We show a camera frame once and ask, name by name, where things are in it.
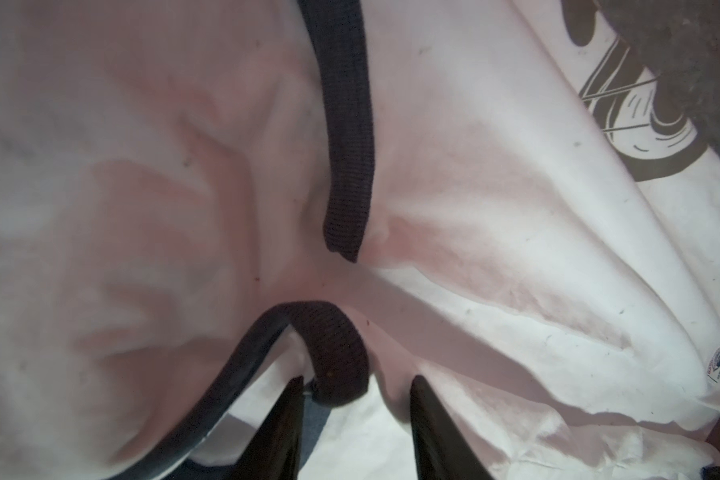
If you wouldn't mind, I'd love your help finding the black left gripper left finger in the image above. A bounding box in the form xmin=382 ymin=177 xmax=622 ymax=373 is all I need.
xmin=227 ymin=376 xmax=305 ymax=480

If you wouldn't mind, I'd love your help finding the white tank top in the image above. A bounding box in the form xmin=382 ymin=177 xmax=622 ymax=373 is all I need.
xmin=0 ymin=1 xmax=720 ymax=479

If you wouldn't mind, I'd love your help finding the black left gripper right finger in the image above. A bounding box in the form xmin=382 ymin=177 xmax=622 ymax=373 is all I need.
xmin=409 ymin=375 xmax=493 ymax=480

